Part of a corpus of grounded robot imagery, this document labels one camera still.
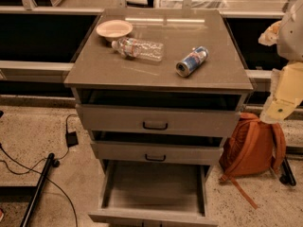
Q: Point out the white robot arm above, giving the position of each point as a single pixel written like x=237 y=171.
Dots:
x=290 y=35

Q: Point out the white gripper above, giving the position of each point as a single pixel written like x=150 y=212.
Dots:
x=291 y=37

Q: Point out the grey top drawer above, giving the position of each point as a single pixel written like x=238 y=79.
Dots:
x=158 y=121

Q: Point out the black pole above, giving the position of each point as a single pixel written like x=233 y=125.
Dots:
x=287 y=176
x=38 y=190

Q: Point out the clear plastic water bottle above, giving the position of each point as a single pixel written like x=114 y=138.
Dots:
x=139 y=49

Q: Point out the orange backpack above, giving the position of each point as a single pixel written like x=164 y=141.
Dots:
x=253 y=148

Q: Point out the red bull can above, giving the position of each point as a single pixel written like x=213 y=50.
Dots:
x=192 y=61

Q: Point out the white paper bowl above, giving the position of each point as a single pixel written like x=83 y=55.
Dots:
x=114 y=29

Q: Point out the grey drawer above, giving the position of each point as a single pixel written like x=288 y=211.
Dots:
x=158 y=121
x=173 y=154
x=141 y=194

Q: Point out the black pole right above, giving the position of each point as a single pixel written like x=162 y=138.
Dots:
x=287 y=176

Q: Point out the grey middle drawer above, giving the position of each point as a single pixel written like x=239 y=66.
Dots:
x=173 y=154

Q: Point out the black power adapter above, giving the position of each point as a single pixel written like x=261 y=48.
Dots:
x=71 y=139

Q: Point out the grey bottom drawer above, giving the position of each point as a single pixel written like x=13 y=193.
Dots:
x=141 y=194

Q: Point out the black pole left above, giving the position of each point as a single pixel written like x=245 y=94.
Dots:
x=38 y=190

